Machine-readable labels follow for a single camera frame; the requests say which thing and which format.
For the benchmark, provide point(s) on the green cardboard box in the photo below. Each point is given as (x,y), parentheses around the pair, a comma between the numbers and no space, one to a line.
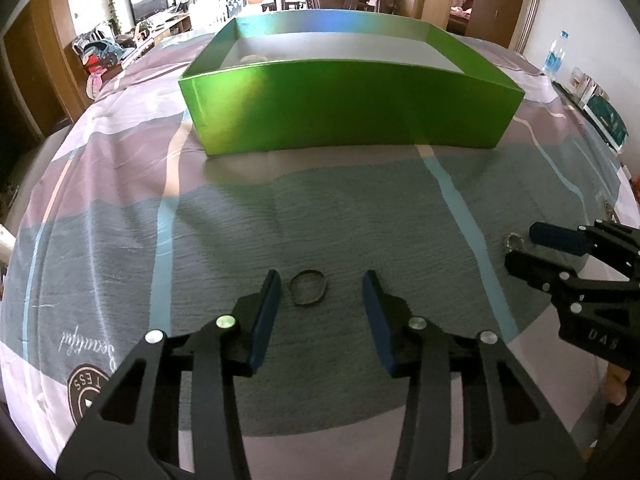
(350,105)

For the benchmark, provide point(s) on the thin dark bangle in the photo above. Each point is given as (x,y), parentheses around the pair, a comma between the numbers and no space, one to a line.
(291,285)

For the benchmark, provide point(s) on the person's right hand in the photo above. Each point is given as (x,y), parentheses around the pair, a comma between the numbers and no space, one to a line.
(617,385)

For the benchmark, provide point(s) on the stack of books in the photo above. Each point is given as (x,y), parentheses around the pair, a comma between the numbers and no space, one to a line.
(602,110)

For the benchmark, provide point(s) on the pile of clothes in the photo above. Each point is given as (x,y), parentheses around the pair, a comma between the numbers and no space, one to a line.
(97,57)

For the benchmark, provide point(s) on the striped printed tablecloth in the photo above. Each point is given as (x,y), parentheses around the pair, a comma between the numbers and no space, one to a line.
(125,220)

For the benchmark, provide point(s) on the plastic water bottle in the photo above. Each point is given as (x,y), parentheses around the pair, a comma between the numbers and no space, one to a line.
(556,57)

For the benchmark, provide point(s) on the cardboard box with papers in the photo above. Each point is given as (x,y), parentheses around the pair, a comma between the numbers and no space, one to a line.
(4,245)

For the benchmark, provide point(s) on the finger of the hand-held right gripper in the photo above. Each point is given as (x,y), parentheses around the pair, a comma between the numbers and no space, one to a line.
(535,267)
(555,237)

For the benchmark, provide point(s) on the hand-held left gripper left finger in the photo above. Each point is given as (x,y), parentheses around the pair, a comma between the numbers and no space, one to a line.
(265,320)

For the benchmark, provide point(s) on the white wristwatch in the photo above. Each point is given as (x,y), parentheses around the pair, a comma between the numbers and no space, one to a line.
(252,57)

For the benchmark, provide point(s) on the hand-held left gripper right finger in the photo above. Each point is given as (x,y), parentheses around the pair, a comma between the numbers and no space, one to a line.
(380,325)

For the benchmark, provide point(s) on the wooden television cabinet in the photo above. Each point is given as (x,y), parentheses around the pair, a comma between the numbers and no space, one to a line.
(160,27)

